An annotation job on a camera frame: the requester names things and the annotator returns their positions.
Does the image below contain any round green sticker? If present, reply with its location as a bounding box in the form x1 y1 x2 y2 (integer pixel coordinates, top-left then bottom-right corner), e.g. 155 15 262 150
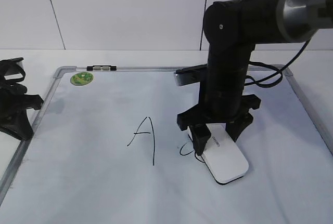
70 72 94 86

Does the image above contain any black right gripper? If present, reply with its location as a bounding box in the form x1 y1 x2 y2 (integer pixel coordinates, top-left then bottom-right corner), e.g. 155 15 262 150
177 94 261 155

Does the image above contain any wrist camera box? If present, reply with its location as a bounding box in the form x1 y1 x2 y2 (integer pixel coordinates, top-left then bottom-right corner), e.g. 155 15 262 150
1 57 25 83
174 64 207 86

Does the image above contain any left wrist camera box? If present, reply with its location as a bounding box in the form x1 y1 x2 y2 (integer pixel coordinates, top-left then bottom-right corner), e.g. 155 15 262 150
1 57 25 83

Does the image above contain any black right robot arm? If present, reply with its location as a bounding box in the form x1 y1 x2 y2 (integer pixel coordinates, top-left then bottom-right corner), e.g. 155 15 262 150
175 0 332 155

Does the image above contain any black silver hanging clip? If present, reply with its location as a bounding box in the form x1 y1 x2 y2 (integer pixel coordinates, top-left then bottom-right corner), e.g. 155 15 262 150
86 65 117 71

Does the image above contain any white board with grey frame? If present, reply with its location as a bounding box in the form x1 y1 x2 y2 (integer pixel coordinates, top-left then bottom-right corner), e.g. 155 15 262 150
1 71 332 223

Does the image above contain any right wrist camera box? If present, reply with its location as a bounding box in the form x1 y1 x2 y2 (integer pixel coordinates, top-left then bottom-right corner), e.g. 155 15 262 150
174 64 207 86

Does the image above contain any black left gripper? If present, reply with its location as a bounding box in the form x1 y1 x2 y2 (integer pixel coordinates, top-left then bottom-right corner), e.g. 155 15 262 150
0 81 44 140

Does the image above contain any white board eraser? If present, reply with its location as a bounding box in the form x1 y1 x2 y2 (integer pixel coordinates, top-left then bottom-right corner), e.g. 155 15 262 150
195 124 249 185

